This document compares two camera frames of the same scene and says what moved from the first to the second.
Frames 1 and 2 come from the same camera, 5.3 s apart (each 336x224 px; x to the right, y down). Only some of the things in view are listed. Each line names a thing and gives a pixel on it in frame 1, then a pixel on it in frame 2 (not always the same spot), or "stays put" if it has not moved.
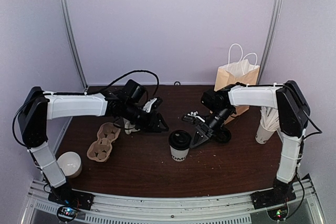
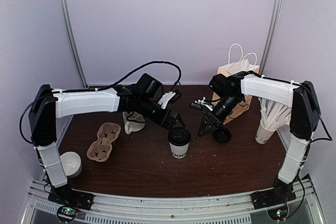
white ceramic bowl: x=71 y=163 stays put
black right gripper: x=200 y=129 to x=211 y=119
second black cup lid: x=222 y=135 stays put
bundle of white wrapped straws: x=270 y=117 stays put
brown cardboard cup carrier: x=100 y=151 stays put
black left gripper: x=151 y=124 to x=169 y=125
